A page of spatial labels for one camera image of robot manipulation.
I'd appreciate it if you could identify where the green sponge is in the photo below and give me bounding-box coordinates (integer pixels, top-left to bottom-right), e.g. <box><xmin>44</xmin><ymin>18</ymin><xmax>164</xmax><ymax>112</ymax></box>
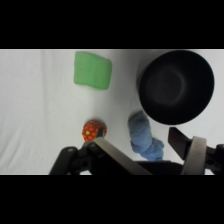
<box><xmin>73</xmin><ymin>50</ymin><xmax>113</xmax><ymax>91</ymax></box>

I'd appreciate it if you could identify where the black bowl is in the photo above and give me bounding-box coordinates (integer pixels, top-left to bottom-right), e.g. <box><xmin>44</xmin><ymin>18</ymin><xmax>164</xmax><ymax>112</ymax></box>
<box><xmin>136</xmin><ymin>49</ymin><xmax>216</xmax><ymax>127</ymax></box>

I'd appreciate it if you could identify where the blue crumpled cloth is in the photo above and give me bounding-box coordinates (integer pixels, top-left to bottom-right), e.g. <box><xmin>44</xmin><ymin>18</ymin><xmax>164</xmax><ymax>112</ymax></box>
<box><xmin>128</xmin><ymin>111</ymin><xmax>165</xmax><ymax>162</ymax></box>

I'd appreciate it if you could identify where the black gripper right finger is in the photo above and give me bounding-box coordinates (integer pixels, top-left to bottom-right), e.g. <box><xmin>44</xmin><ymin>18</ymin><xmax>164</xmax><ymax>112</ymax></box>
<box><xmin>167</xmin><ymin>126</ymin><xmax>224</xmax><ymax>175</ymax></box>

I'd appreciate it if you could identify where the red ball with yellow spots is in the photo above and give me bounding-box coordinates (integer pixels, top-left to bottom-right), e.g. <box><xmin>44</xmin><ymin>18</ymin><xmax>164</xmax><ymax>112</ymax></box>
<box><xmin>81</xmin><ymin>119</ymin><xmax>108</xmax><ymax>143</ymax></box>

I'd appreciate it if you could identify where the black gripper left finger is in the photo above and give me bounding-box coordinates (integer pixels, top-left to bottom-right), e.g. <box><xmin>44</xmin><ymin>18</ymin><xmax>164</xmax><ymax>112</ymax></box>
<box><xmin>48</xmin><ymin>128</ymin><xmax>153</xmax><ymax>175</ymax></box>

